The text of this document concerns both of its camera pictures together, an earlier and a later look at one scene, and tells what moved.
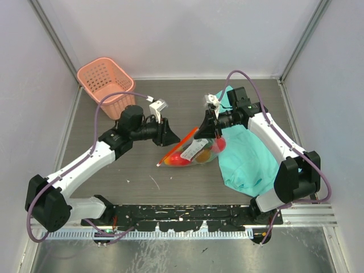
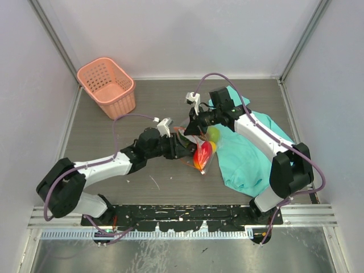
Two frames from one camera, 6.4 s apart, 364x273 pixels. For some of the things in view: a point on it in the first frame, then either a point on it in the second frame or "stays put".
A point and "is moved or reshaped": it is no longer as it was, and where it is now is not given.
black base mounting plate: [187, 217] stays put
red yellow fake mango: [175, 159] -> [202, 154]
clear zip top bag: [191, 151] is moved or reshaped
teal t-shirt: [247, 161] stays put
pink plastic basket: [99, 77] stays put
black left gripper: [165, 136] -> [176, 149]
